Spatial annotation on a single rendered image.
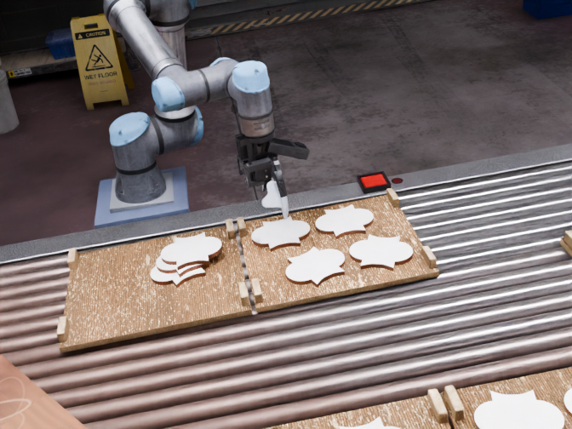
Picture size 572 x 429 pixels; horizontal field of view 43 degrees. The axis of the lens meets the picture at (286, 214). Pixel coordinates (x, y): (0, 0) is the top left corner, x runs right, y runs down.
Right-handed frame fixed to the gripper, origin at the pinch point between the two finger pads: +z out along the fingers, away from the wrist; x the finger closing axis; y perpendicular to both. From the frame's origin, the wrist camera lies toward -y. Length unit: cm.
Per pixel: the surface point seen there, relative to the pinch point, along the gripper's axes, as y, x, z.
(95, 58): 9, -353, 68
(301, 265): 0.9, 15.7, 7.5
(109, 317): 44.5, 10.6, 8.9
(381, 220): -23.8, 7.1, 8.7
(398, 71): -184, -283, 102
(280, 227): -0.4, -1.3, 7.6
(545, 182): -70, 10, 11
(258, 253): 7.7, 4.5, 8.8
